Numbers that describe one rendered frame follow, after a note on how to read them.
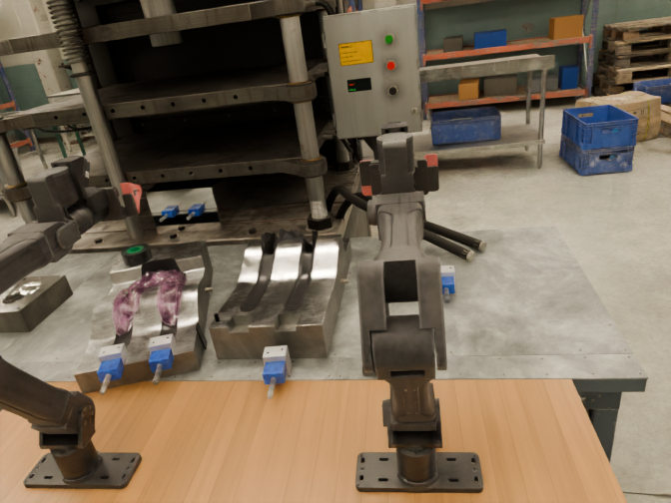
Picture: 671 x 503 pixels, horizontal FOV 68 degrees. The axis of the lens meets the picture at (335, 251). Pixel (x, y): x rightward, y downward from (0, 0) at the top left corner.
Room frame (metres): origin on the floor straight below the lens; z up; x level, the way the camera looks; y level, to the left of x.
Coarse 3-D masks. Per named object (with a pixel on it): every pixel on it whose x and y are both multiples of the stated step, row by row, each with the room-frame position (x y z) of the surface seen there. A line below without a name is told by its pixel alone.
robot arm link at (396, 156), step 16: (384, 144) 0.74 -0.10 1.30; (400, 144) 0.73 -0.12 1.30; (384, 160) 0.73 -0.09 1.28; (400, 160) 0.73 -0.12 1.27; (384, 176) 0.73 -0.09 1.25; (400, 176) 0.73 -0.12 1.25; (384, 192) 0.73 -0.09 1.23; (400, 192) 0.73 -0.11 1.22; (368, 208) 0.70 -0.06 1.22; (368, 224) 0.70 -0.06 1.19
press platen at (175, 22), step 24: (288, 0) 1.63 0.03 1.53; (312, 0) 2.26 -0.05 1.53; (120, 24) 1.87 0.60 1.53; (144, 24) 1.85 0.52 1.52; (168, 24) 1.83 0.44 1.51; (192, 24) 1.82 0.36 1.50; (216, 24) 1.80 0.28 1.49; (0, 48) 1.94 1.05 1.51; (24, 48) 1.95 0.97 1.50; (48, 48) 1.93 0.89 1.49
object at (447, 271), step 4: (444, 268) 1.12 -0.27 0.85; (448, 268) 1.12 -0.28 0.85; (452, 268) 1.12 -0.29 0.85; (444, 272) 1.11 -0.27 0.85; (448, 272) 1.11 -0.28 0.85; (452, 272) 1.10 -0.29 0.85; (444, 276) 1.11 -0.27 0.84; (448, 276) 1.10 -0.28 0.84; (452, 276) 1.10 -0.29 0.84; (444, 280) 1.09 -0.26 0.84; (448, 280) 1.08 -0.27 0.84; (452, 280) 1.08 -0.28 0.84; (444, 284) 1.07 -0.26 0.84; (448, 284) 1.07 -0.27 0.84; (452, 284) 1.06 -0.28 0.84; (444, 288) 1.06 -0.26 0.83; (448, 288) 1.07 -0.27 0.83; (452, 288) 1.06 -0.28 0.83; (444, 292) 1.05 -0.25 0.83; (448, 292) 1.05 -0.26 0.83; (452, 292) 1.06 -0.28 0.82; (444, 296) 1.03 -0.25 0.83; (448, 296) 1.03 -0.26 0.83; (448, 300) 1.02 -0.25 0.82
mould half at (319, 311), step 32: (256, 256) 1.22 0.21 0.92; (288, 256) 1.20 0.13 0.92; (320, 256) 1.17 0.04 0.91; (288, 288) 1.09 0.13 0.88; (320, 288) 1.06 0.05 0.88; (224, 320) 0.97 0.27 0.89; (256, 320) 0.95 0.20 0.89; (320, 320) 0.91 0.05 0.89; (224, 352) 0.95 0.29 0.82; (256, 352) 0.93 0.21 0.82; (320, 352) 0.90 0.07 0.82
